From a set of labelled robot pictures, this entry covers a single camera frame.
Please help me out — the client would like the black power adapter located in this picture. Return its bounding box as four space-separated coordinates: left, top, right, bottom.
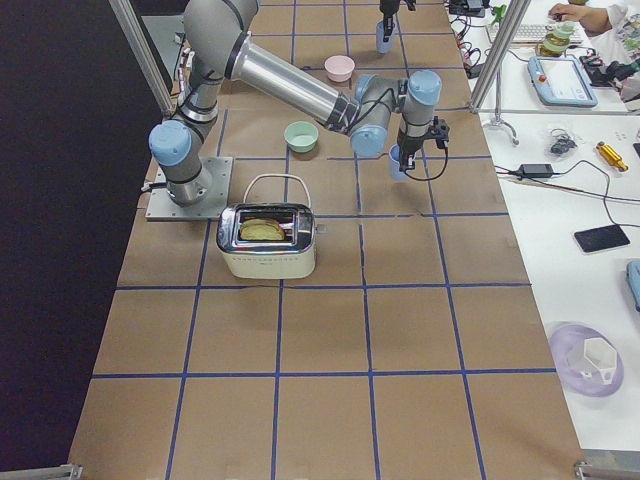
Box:
515 163 555 179

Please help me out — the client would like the pink bowl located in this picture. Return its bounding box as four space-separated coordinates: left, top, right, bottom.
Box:
324 55 355 83

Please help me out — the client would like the white keyboard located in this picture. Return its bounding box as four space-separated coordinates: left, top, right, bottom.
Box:
511 22 583 44

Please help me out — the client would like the blue cup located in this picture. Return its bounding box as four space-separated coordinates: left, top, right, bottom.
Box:
376 21 396 54
388 144 409 181

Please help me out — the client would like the bread slice in toaster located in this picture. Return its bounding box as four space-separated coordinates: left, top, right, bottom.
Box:
239 218 286 242

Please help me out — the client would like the aluminium frame post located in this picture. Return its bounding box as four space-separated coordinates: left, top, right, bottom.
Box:
469 0 530 113

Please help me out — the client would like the black smartphone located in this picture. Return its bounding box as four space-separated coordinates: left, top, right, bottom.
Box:
573 224 630 253

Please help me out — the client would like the white hexagonal cup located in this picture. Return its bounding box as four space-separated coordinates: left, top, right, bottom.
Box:
580 338 617 385

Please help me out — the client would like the blue teach pendant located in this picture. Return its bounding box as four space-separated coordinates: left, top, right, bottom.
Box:
527 56 598 108

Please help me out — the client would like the green bowl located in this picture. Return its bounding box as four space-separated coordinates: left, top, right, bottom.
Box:
284 121 319 153

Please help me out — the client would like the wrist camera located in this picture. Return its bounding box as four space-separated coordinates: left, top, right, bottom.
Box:
428 116 450 150

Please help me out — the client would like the person hand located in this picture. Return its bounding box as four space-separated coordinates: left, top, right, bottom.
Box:
547 3 590 22

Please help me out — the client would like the purple plate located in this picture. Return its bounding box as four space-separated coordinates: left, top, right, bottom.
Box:
549 324 624 397

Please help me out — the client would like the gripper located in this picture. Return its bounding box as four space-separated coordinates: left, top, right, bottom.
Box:
397 132 424 171
379 0 400 29

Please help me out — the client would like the black cable bundle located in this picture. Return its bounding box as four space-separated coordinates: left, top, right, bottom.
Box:
545 128 579 155

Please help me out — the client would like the gold cylinder tool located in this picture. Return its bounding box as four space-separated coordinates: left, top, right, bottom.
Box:
596 141 629 172

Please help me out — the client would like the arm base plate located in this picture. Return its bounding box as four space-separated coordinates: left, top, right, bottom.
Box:
145 157 233 221

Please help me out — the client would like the cream toaster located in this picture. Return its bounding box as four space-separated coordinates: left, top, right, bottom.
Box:
216 197 316 280

